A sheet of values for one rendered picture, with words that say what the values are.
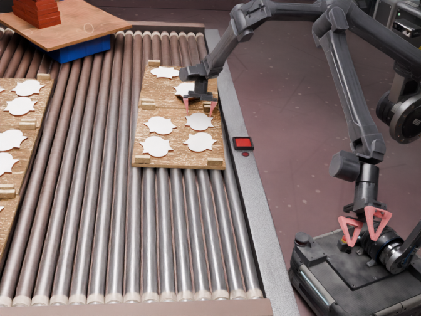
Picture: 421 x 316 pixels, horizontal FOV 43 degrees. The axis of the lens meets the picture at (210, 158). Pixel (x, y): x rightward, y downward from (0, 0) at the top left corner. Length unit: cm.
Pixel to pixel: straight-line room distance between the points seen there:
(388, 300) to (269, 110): 211
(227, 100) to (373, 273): 107
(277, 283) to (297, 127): 261
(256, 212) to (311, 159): 199
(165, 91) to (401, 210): 179
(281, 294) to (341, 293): 101
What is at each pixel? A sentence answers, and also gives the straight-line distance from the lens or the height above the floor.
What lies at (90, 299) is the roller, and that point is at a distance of 155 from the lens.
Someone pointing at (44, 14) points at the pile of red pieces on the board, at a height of 111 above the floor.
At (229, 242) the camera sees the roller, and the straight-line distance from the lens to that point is 171.
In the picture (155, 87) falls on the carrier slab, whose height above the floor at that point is 94.
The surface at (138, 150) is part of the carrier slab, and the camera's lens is 205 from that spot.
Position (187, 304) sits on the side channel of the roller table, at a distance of 149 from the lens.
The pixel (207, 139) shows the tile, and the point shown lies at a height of 94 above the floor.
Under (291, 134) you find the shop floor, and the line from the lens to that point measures 402.
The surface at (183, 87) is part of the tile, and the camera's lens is 242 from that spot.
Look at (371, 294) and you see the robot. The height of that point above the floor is 24.
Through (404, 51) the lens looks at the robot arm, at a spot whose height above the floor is 151.
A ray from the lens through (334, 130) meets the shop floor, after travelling 418.
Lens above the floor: 210
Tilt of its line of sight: 35 degrees down
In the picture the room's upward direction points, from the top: 5 degrees clockwise
